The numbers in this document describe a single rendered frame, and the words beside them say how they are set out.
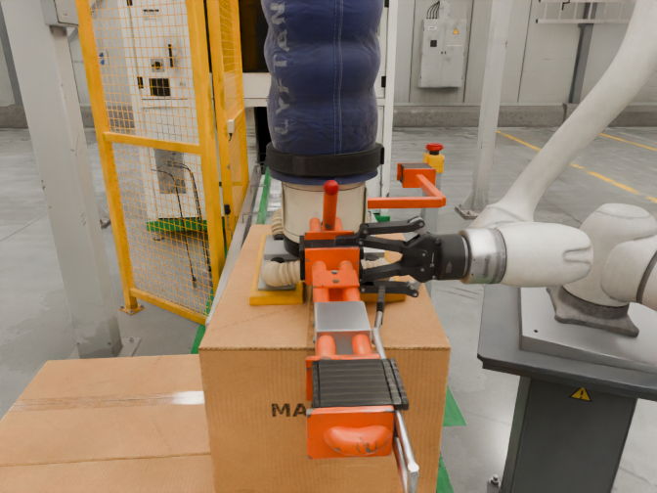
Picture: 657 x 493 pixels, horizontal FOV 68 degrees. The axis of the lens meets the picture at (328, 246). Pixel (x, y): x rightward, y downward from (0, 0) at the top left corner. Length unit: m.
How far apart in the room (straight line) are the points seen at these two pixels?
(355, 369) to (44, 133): 1.94
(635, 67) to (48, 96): 1.94
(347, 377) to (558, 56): 10.83
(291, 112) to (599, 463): 1.14
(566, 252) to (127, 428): 1.03
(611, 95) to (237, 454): 0.86
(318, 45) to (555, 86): 10.43
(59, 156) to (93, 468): 1.37
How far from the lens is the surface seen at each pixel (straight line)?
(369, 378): 0.46
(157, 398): 1.39
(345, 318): 0.57
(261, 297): 0.90
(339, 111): 0.87
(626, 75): 0.94
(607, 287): 1.26
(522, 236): 0.81
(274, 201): 3.01
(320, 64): 0.86
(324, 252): 0.73
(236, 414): 0.87
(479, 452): 2.04
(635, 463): 2.22
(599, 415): 1.41
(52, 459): 1.32
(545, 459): 1.50
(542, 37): 11.02
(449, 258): 0.76
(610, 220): 1.24
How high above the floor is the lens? 1.37
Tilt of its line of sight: 22 degrees down
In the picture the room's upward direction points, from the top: straight up
